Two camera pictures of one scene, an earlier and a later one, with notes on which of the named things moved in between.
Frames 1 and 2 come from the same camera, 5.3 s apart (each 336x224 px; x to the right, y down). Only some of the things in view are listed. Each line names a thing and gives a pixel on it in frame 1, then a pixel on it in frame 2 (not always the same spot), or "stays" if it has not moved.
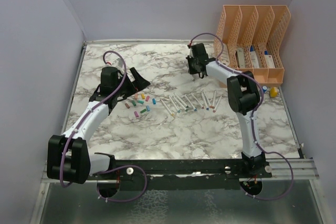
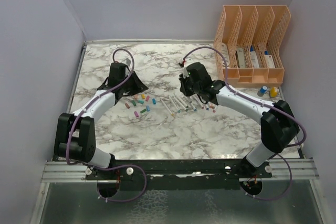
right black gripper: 189,59 → 187,93
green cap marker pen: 178,110 stays
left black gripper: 138,84 stays
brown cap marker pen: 171,114 stays
